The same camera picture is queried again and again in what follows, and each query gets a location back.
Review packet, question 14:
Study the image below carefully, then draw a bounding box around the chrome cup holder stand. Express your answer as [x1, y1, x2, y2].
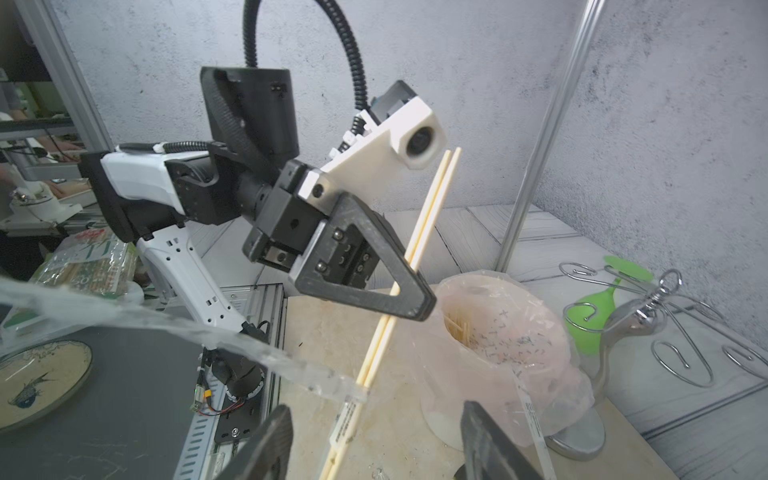
[545, 262, 768, 462]

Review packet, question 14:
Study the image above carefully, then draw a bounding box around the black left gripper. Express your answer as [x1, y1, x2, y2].
[241, 160, 436, 321]

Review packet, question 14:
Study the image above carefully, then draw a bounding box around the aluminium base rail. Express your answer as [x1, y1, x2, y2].
[172, 284, 286, 479]

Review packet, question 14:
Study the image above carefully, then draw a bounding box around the round fish plate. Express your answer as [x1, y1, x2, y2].
[1, 340, 93, 432]

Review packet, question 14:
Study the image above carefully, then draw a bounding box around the bamboo chopsticks pair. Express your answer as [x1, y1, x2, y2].
[317, 146, 463, 480]

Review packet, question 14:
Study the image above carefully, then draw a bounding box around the right aluminium frame post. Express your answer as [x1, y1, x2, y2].
[494, 0, 606, 272]

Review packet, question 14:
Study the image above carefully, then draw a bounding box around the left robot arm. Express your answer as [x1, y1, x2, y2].
[80, 67, 444, 399]

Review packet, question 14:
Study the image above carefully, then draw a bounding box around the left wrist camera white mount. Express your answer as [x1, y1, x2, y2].
[297, 80, 447, 215]

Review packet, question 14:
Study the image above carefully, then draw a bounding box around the left aluminium frame post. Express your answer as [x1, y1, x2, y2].
[14, 0, 114, 151]

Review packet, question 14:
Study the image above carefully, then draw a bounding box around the aluminium frame post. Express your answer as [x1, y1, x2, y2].
[14, 0, 114, 151]
[494, 0, 606, 272]

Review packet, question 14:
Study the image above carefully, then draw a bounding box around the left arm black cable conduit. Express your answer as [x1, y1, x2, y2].
[242, 0, 370, 115]

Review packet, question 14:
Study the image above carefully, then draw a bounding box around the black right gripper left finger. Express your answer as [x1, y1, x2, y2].
[217, 404, 294, 480]

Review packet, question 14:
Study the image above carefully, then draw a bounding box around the clear plastic chopstick wrapper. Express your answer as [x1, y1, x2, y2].
[1, 278, 369, 403]

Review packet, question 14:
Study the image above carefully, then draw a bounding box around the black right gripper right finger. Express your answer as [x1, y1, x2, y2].
[454, 401, 528, 479]

